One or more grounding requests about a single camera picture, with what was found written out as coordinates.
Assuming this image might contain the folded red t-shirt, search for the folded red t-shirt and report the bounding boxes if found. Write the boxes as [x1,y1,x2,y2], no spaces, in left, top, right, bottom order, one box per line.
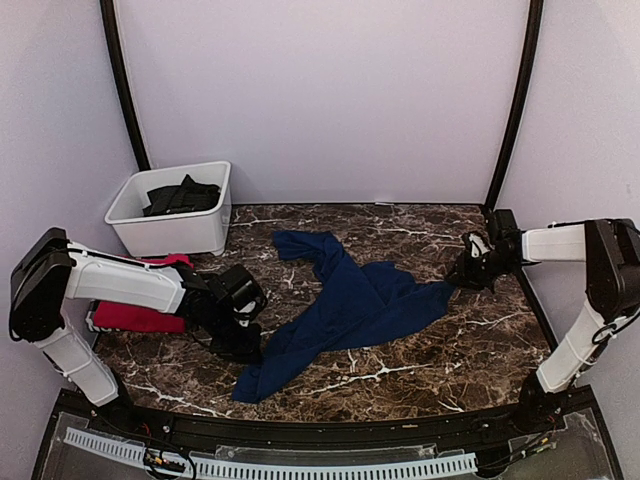
[80,254,192,333]

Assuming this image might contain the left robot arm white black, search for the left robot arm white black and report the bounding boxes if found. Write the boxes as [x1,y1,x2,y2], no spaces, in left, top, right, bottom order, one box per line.
[8,227,267,436]

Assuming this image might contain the black clothes in bin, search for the black clothes in bin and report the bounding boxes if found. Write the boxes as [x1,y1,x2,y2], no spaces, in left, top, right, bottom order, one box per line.
[143,175,221,217]

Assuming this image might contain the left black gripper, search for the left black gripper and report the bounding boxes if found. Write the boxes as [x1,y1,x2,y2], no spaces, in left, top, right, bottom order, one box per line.
[203,304,262,364]

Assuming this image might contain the black white striped folded cloth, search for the black white striped folded cloth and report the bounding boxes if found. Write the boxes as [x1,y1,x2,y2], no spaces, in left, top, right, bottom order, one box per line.
[85,300,101,332]

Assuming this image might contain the black curved front rail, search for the black curved front rail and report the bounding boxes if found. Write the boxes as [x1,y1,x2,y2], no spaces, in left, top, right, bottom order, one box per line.
[51,386,599,469]

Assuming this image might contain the white slotted cable duct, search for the white slotted cable duct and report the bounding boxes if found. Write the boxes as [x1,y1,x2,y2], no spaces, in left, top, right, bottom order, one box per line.
[63,427,478,479]

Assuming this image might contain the white plastic bin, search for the white plastic bin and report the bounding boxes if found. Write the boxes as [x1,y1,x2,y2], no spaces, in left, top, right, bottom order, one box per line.
[104,160,232,257]

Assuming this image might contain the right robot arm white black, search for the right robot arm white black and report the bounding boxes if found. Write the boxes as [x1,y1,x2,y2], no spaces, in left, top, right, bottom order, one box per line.
[446,209,639,396]

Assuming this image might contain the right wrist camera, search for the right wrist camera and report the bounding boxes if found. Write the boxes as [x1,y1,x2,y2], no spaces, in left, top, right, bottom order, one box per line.
[462,232,492,258]

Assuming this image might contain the right black frame post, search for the right black frame post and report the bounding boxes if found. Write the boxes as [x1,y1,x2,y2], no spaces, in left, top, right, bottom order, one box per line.
[483,0,544,211]

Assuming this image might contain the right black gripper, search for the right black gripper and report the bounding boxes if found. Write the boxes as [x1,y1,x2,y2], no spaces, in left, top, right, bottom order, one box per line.
[445,249,522,291]

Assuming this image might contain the navy blue t-shirt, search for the navy blue t-shirt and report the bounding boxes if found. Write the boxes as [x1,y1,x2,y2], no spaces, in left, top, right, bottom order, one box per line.
[231,231,456,404]

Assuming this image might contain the left black frame post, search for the left black frame post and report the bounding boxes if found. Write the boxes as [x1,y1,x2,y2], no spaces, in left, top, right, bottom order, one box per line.
[99,0,151,171]

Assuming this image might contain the black frame post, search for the black frame post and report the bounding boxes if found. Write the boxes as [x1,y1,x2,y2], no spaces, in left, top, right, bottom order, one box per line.
[483,0,544,211]
[99,0,151,171]

